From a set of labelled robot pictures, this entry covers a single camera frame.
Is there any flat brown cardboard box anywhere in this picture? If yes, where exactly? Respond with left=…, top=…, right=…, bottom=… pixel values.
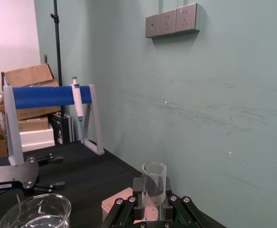
left=17, top=116, right=49, bottom=132

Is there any white and blue pipette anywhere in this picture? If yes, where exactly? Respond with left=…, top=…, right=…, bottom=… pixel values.
left=71, top=76, right=86, bottom=141

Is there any black equipment case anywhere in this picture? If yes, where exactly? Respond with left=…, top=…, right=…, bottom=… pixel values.
left=48, top=113, right=75, bottom=145

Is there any clear glass test tube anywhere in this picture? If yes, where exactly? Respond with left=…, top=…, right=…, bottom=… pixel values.
left=141, top=161, right=167, bottom=221

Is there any black table cloth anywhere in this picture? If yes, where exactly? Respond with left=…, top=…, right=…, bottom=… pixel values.
left=0, top=142, right=227, bottom=228

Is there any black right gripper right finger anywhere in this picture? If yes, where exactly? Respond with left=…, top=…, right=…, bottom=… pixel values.
left=163, top=177, right=209, bottom=228

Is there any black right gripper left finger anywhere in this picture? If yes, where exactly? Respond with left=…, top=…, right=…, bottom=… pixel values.
left=102, top=177, right=144, bottom=228

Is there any grey stand with blue bar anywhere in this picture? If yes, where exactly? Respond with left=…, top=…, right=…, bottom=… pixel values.
left=2, top=84, right=105, bottom=166

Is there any black light stand pole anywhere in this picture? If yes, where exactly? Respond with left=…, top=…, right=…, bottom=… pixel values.
left=50, top=0, right=63, bottom=87

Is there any clear glass beaker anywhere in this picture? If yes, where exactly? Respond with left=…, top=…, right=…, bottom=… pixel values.
left=0, top=193, right=72, bottom=228

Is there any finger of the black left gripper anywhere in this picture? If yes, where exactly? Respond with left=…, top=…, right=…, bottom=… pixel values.
left=34, top=153, right=64, bottom=165
left=33, top=181, right=65, bottom=193

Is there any open brown cardboard box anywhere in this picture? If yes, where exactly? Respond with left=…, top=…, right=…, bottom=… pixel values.
left=4, top=63, right=55, bottom=84

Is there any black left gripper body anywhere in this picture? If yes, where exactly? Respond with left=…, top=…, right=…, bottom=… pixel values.
left=0, top=156, right=40, bottom=190

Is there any large brown cardboard box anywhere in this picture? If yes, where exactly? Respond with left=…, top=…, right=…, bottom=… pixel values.
left=0, top=80, right=61, bottom=121

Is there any white box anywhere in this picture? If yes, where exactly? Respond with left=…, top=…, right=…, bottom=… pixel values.
left=18, top=125, right=55, bottom=151

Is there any grey wall socket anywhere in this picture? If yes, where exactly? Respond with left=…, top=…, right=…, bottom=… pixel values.
left=175, top=2, right=200, bottom=33
left=145, top=14, right=160, bottom=38
left=159, top=9, right=177, bottom=36

